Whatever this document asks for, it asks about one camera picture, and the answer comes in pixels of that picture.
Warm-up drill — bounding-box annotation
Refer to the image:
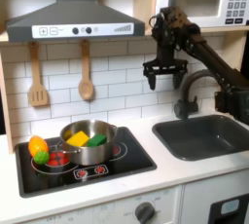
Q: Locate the dark grey sink basin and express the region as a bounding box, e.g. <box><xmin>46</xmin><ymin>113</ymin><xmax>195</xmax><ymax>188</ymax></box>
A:
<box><xmin>151</xmin><ymin>114</ymin><xmax>249</xmax><ymax>163</ymax></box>

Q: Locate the black cabinet door panel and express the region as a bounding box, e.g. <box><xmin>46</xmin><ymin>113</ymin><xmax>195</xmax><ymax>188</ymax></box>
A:
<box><xmin>207</xmin><ymin>193</ymin><xmax>249</xmax><ymax>224</ymax></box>

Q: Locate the green toy block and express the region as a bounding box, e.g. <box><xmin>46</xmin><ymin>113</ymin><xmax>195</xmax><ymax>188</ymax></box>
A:
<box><xmin>87</xmin><ymin>133</ymin><xmax>108</xmax><ymax>148</ymax></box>

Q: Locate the black toy stove top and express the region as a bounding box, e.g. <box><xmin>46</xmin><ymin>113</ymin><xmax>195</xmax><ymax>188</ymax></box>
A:
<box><xmin>14</xmin><ymin>126</ymin><xmax>159</xmax><ymax>199</ymax></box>

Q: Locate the white oven front panel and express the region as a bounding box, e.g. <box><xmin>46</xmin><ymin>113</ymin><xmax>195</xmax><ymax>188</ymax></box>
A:
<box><xmin>22</xmin><ymin>184</ymin><xmax>183</xmax><ymax>224</ymax></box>

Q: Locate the grey oven knob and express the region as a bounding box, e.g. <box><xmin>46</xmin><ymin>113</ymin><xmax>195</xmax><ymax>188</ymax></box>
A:
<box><xmin>134</xmin><ymin>202</ymin><xmax>156</xmax><ymax>224</ymax></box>

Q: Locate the grey extractor hood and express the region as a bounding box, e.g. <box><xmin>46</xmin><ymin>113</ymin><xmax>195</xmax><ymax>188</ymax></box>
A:
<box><xmin>5</xmin><ymin>0</ymin><xmax>146</xmax><ymax>43</ymax></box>

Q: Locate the white toy microwave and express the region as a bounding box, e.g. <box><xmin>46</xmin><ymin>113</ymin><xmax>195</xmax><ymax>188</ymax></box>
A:
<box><xmin>155</xmin><ymin>0</ymin><xmax>249</xmax><ymax>29</ymax></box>

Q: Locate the dark grey tap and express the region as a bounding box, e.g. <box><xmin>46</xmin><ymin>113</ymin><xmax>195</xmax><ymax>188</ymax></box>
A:
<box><xmin>173</xmin><ymin>69</ymin><xmax>225</xmax><ymax>121</ymax></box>

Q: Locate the wooden spoon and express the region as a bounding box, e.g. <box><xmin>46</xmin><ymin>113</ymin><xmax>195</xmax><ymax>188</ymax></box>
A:
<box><xmin>77</xmin><ymin>39</ymin><xmax>95</xmax><ymax>101</ymax></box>

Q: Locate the slotted wooden spatula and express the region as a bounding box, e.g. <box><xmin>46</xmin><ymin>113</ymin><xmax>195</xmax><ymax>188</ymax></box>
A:
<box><xmin>27</xmin><ymin>42</ymin><xmax>50</xmax><ymax>107</ymax></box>

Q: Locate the orange toy vegetable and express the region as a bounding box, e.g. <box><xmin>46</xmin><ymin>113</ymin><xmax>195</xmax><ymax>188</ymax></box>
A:
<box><xmin>27</xmin><ymin>135</ymin><xmax>50</xmax><ymax>158</ymax></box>

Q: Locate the yellow toy block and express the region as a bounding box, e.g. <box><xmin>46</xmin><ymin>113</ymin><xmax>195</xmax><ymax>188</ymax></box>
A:
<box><xmin>65</xmin><ymin>130</ymin><xmax>90</xmax><ymax>148</ymax></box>

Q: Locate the green toy vegetable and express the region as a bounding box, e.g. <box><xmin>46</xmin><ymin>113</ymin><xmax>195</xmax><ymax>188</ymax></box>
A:
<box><xmin>33</xmin><ymin>150</ymin><xmax>51</xmax><ymax>166</ymax></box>

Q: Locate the steel pot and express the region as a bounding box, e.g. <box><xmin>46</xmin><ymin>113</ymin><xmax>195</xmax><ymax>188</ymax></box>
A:
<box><xmin>57</xmin><ymin>119</ymin><xmax>119</xmax><ymax>167</ymax></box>

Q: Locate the thin black cable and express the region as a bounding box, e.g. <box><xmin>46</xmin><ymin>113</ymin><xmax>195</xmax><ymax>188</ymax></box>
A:
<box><xmin>148</xmin><ymin>13</ymin><xmax>163</xmax><ymax>30</ymax></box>

